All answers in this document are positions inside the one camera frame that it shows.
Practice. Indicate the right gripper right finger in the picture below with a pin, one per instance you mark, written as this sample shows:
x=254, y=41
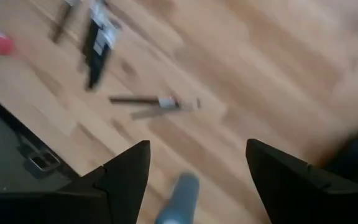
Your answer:
x=278, y=186

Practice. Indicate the silver bracket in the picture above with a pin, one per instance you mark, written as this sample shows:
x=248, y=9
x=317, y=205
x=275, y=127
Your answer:
x=43, y=161

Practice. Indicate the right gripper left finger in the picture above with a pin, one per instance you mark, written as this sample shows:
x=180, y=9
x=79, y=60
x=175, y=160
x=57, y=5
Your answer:
x=120, y=186

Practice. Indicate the large dark grey paint bottle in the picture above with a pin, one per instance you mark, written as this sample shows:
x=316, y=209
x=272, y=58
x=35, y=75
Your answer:
x=180, y=199

